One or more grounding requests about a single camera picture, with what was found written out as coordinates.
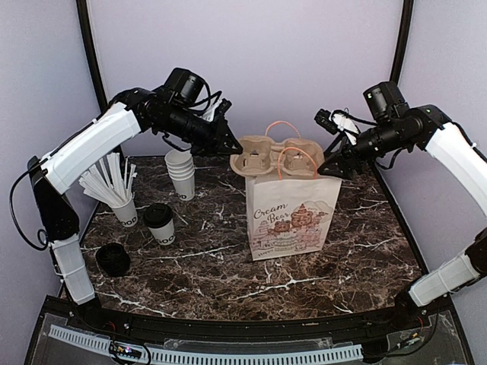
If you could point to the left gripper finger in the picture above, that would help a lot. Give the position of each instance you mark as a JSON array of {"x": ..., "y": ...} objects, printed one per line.
[
  {"x": 226, "y": 135},
  {"x": 225, "y": 150}
]

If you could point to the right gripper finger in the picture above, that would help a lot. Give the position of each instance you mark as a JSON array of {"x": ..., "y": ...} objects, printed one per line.
[
  {"x": 336, "y": 167},
  {"x": 338, "y": 150}
]

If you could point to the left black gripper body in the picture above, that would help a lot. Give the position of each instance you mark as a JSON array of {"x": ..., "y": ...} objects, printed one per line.
[{"x": 204, "y": 137}]

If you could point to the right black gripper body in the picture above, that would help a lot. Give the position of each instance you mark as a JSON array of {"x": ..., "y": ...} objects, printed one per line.
[{"x": 389, "y": 140}]

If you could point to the brown cardboard cup carrier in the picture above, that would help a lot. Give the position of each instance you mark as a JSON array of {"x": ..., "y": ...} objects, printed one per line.
[{"x": 262, "y": 155}]

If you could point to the stack of white paper cups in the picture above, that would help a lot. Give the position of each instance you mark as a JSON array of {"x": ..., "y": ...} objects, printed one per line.
[{"x": 181, "y": 170}]

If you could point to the printed paper takeout bag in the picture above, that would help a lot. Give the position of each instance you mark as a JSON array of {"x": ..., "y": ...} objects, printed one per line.
[{"x": 289, "y": 215}]

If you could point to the single black cup lid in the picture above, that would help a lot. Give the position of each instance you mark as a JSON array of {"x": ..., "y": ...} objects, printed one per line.
[{"x": 157, "y": 215}]

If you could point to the single white paper cup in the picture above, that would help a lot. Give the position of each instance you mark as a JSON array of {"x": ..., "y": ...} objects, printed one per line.
[{"x": 164, "y": 235}]

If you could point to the stack of black lids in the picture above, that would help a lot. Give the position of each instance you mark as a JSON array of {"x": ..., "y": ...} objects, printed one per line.
[{"x": 113, "y": 259}]

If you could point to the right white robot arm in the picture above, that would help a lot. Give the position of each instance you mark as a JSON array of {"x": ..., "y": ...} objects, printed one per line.
[{"x": 431, "y": 130}]

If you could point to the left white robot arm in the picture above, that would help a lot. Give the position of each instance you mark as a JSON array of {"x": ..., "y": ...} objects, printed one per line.
[{"x": 131, "y": 112}]

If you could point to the white cup holding straws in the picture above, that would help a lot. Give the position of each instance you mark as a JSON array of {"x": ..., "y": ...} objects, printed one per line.
[{"x": 126, "y": 214}]

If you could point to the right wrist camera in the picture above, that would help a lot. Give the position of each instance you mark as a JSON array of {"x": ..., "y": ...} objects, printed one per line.
[{"x": 385, "y": 102}]

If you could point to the white slotted cable duct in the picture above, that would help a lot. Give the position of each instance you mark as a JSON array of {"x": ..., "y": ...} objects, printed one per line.
[{"x": 204, "y": 352}]

